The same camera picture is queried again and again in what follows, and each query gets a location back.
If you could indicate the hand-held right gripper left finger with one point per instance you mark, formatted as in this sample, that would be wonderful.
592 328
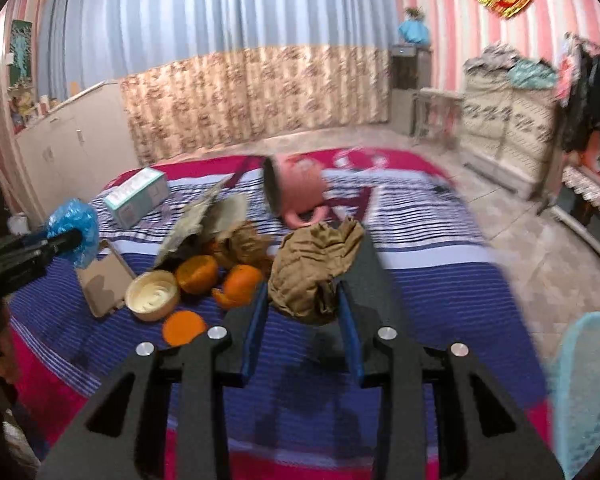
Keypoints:
254 340

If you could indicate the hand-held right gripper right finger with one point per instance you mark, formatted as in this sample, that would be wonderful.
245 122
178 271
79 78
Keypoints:
351 340

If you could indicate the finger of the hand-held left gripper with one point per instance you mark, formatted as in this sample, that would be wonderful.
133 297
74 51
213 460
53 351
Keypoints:
35 251

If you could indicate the blue plastic cover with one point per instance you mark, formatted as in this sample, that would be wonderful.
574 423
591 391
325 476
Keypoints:
75 227

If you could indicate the orange bread loaf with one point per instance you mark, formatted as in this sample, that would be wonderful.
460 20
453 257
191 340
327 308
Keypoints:
239 285

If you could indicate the brown cloth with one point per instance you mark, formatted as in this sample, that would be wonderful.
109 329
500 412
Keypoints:
310 270

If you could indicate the brown paper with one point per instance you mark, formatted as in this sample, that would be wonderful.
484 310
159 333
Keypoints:
245 247

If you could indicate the teal plastic basket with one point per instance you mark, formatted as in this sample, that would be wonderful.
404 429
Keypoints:
585 390

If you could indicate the brown cardboard piece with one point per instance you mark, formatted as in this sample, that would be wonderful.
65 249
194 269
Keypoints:
102 277

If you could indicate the orange peel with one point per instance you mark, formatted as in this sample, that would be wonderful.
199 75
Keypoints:
182 327
197 274

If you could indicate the cream-filled paper bowl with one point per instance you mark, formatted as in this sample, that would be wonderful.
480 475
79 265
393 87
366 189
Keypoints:
152 296

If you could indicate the teal and white box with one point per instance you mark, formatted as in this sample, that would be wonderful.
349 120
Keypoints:
135 195

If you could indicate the striped blanket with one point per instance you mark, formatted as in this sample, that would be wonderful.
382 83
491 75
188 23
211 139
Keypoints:
420 240

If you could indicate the white cabinet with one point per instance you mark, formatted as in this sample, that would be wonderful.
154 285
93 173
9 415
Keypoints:
75 135

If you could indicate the pink mug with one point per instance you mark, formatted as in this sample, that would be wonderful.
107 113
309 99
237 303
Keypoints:
300 185

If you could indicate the small stool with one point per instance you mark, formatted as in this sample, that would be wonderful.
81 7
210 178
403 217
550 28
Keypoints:
435 110

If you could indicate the water dispenser with blue bottle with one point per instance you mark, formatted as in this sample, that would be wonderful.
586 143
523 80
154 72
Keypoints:
409 90

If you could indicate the blue and floral curtain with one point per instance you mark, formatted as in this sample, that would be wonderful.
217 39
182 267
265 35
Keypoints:
220 60

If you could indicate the patterned fabric wardrobe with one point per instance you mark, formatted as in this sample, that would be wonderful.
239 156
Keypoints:
510 125

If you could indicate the low shelf with lace cloth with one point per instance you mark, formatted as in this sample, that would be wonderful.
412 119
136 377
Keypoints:
592 185

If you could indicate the pile of folded clothes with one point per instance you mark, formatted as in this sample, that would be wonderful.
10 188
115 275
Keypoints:
510 67

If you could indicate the blue vase with plant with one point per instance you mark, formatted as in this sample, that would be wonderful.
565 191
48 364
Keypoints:
414 30

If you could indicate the rack of hanging clothes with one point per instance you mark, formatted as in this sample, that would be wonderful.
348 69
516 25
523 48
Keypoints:
590 90

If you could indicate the wall poster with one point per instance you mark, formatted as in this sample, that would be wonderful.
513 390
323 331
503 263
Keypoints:
21 50

